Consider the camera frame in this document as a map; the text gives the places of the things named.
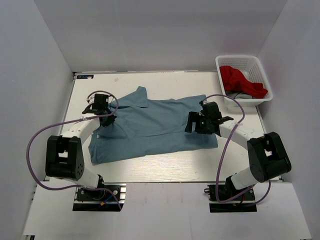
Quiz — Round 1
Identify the blue label sticker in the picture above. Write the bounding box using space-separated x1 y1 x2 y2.
76 74 94 80

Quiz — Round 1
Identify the blue-grey t-shirt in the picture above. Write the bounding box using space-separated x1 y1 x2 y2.
88 86 218 165

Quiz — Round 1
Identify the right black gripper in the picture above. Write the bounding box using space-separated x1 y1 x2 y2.
185 111 213 135

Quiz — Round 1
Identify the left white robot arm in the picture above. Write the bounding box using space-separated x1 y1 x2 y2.
45 91 119 200

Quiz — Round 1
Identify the red t-shirt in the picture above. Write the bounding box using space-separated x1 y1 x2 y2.
219 66 268 99

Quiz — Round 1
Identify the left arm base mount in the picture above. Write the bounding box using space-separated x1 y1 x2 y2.
72 183 127 212

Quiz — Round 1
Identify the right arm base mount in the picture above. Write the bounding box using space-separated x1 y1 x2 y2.
203 184 257 213

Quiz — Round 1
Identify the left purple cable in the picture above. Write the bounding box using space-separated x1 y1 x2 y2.
26 90 123 211

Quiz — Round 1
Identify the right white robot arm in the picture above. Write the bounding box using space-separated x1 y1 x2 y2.
185 102 292 200

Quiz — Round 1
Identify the grey t-shirt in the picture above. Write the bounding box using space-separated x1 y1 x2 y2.
225 91 255 100

